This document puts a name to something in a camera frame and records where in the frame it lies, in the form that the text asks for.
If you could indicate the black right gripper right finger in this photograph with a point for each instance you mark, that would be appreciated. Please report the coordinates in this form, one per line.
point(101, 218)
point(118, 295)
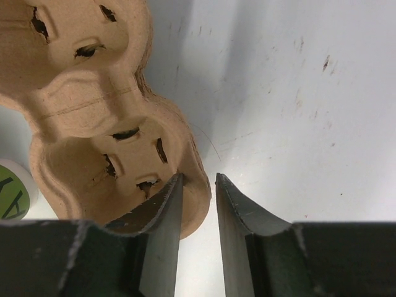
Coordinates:
point(264, 255)

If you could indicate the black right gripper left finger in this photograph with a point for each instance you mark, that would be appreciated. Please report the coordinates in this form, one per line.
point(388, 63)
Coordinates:
point(135, 256)

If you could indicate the brown cup carrier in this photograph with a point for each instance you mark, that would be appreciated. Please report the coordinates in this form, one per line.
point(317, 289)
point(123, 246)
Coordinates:
point(103, 142)

